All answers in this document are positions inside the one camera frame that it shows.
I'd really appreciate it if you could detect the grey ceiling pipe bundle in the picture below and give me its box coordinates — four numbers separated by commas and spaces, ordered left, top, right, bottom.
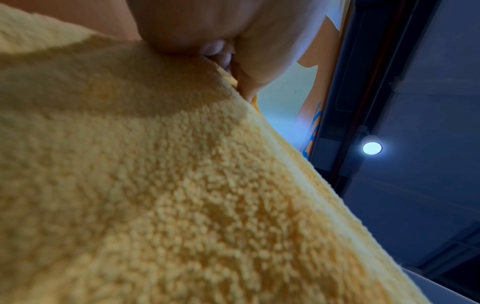
411, 231, 480, 280

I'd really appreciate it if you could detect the red-brown ceiling pipe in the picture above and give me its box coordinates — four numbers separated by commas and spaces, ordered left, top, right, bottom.
329, 0, 414, 185

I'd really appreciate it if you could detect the round white ceiling light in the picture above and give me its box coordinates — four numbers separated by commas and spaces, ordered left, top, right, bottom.
353, 126, 384, 157

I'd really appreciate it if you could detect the yellow towel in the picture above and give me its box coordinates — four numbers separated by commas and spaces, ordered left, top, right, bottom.
0, 3, 432, 304

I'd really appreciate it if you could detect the person's left hand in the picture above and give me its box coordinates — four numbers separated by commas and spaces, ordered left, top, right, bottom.
125, 0, 331, 102

